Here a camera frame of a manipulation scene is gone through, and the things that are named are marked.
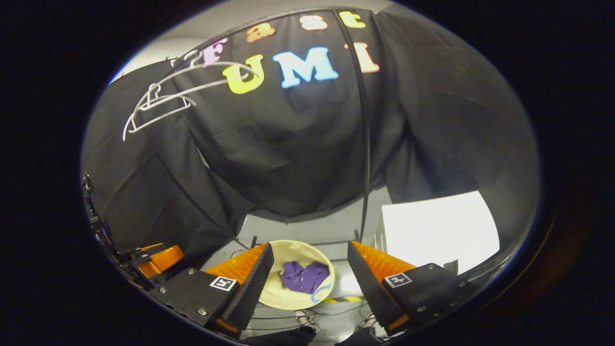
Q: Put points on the black backdrop cloth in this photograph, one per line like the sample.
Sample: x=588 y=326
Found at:
x=288 y=158

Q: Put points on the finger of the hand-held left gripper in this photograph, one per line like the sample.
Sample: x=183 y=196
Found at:
x=163 y=259

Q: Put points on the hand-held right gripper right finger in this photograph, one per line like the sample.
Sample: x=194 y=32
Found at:
x=367 y=283

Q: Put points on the person's white shoe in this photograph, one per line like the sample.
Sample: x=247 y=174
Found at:
x=371 y=327
x=306 y=321

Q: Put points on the white plastic clothes hanger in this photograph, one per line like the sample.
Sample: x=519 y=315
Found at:
x=202 y=86
x=158 y=118

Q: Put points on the yellow black floor tape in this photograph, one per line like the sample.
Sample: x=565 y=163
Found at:
x=343 y=299

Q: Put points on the purple knit jacket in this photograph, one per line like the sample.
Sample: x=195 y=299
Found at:
x=302 y=278

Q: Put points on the black metal clothes rack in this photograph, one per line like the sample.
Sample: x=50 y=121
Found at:
x=365 y=144

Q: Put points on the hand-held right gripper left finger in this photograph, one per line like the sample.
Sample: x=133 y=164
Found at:
x=254 y=283

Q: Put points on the white box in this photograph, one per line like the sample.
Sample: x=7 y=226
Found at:
x=432 y=230

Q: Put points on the cream round laundry hamper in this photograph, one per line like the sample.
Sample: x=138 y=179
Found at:
x=288 y=295

